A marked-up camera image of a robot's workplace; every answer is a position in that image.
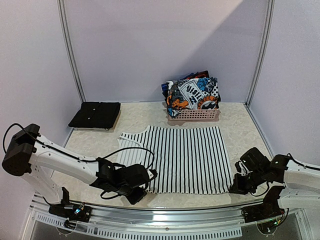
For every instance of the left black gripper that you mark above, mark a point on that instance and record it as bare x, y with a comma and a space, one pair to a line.
135, 199

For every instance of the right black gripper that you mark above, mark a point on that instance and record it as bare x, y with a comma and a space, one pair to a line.
238, 184

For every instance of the black white striped tank top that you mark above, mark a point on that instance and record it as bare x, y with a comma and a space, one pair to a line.
188, 161

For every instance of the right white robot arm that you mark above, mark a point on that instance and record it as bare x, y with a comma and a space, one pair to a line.
290, 183

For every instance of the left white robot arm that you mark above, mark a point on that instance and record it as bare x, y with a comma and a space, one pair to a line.
29, 152

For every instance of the pink plastic laundry basket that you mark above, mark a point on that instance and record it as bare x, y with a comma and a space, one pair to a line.
192, 115

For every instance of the colourful printed clothes pile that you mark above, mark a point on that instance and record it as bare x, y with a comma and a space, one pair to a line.
194, 92

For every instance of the folded black shirt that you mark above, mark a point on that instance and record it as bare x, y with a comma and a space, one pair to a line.
100, 115

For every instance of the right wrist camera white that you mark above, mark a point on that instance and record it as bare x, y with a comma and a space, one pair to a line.
241, 168

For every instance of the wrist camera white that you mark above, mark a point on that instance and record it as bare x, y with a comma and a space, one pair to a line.
241, 168
152, 175

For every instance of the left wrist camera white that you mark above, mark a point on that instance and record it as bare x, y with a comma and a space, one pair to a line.
152, 175

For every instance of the aluminium front rail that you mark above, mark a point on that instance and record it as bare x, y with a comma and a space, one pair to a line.
118, 223

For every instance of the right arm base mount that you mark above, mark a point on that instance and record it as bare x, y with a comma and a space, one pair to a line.
267, 216

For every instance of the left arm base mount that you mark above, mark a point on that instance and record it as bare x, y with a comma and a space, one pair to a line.
73, 213

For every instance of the right aluminium frame post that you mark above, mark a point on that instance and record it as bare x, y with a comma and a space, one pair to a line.
262, 52

